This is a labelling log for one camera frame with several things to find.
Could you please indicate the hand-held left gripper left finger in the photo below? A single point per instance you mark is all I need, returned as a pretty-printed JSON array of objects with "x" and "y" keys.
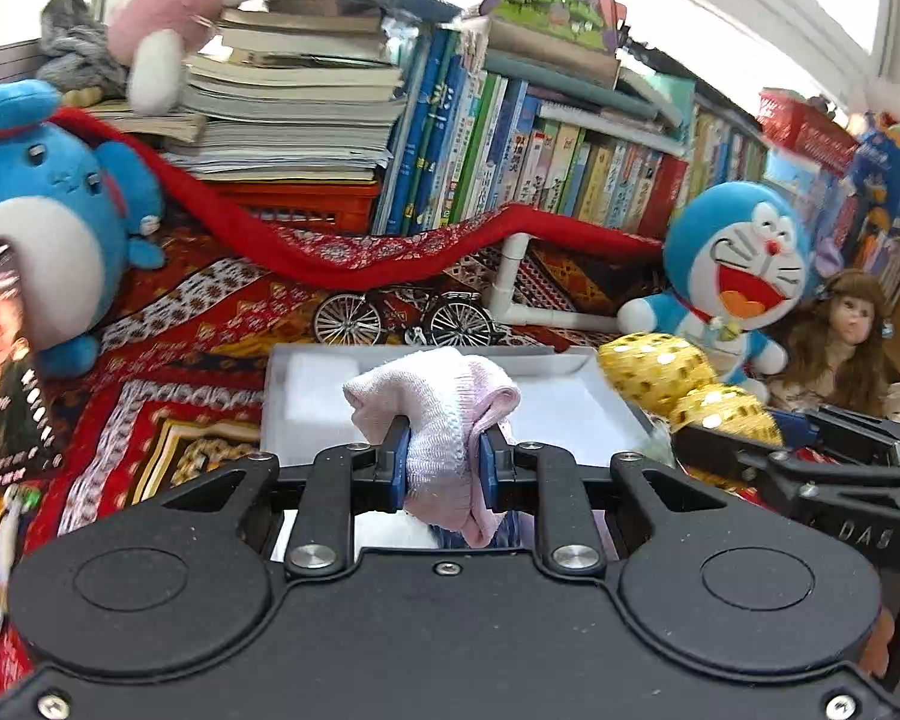
[{"x": 397, "y": 457}]

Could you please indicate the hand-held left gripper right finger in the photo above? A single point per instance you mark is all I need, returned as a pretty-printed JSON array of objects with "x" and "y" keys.
[{"x": 489, "y": 465}]

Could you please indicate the stack of lying books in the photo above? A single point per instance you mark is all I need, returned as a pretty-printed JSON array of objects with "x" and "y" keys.
[{"x": 292, "y": 105}]

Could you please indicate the white shallow cardboard box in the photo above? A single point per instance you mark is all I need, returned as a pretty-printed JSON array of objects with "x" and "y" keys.
[{"x": 562, "y": 397}]

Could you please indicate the brown haired doll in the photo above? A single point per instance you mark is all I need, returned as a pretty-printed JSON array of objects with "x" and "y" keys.
[{"x": 847, "y": 315}]

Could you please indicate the blue round plush toy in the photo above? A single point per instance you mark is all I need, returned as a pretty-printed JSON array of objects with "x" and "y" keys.
[{"x": 45, "y": 187}]

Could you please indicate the blue cat plush toy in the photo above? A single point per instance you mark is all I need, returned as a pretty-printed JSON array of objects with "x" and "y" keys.
[{"x": 742, "y": 240}]

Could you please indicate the pink plush toy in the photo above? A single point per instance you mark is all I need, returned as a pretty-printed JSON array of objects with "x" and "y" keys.
[{"x": 165, "y": 7}]

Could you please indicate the white foam block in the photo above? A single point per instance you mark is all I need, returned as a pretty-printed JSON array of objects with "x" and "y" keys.
[{"x": 315, "y": 390}]

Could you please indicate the cardboard toy house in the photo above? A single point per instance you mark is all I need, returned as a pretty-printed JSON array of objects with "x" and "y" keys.
[{"x": 555, "y": 0}]

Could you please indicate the pink sock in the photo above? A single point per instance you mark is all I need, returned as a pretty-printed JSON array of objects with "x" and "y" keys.
[{"x": 435, "y": 405}]

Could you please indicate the grey grid cutting mat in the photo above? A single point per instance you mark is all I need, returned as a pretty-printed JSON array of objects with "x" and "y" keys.
[{"x": 4, "y": 64}]

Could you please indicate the smartphone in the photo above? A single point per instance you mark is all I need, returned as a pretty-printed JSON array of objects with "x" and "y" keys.
[{"x": 7, "y": 360}]

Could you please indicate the red plastic basket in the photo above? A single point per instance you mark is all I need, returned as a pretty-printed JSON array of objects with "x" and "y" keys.
[{"x": 802, "y": 127}]

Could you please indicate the blue printed box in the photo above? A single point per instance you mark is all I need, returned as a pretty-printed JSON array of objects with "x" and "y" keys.
[{"x": 885, "y": 165}]

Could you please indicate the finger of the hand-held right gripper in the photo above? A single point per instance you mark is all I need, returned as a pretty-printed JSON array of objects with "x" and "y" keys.
[
  {"x": 855, "y": 431},
  {"x": 780, "y": 469}
]

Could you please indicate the orange plastic crate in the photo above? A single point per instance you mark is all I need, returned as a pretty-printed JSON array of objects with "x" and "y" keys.
[{"x": 307, "y": 206}]

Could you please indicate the miniature bicycle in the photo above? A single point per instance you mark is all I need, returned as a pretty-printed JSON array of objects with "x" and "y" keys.
[{"x": 345, "y": 319}]

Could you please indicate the white plastic pipe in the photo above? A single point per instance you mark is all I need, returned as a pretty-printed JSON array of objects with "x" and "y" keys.
[{"x": 514, "y": 270}]

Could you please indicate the gold sequin cloth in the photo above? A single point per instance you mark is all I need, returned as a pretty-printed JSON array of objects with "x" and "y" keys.
[{"x": 645, "y": 367}]

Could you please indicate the row of standing books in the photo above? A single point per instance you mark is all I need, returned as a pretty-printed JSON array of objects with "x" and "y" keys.
[{"x": 495, "y": 150}]

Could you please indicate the grey plush toy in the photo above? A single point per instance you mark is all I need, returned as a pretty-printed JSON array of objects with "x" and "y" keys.
[{"x": 75, "y": 45}]

